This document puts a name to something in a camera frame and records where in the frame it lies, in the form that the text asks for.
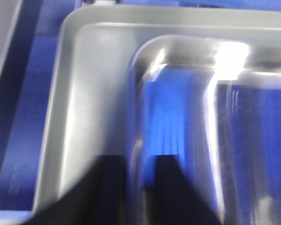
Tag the large blue bin upper left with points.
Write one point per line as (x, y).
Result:
(26, 71)

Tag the silver steel tray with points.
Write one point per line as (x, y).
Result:
(215, 104)

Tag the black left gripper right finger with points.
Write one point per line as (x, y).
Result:
(175, 201)

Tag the grey plastic tray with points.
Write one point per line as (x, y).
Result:
(86, 108)

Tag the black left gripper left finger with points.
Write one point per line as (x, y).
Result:
(98, 199)

